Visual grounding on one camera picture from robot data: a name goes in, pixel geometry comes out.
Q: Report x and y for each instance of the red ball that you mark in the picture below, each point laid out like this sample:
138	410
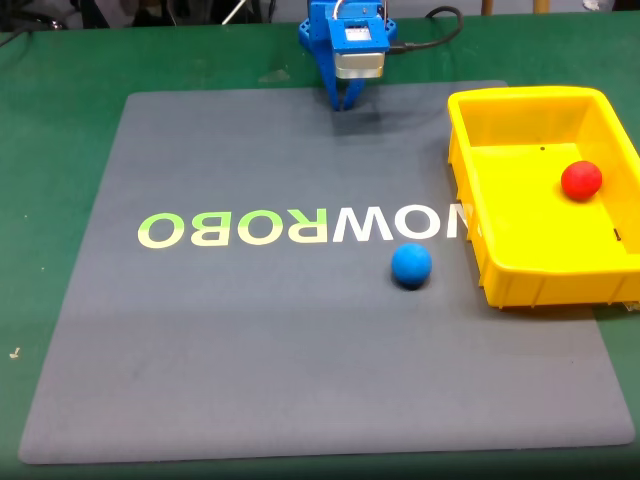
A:
581	180

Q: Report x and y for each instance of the blue ball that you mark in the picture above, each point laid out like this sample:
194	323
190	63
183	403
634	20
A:
411	265

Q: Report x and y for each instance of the yellow plastic bin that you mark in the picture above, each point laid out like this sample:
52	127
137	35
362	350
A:
525	210

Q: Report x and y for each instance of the wooden furniture leg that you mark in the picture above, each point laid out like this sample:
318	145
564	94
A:
541	5
487	6

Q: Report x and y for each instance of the grey mat with lettering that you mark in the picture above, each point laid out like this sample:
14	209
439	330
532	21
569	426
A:
250	360

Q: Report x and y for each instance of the small pale scrap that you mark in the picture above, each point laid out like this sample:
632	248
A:
14	353

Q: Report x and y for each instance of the silver camera box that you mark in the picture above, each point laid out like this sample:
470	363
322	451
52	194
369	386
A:
360	65

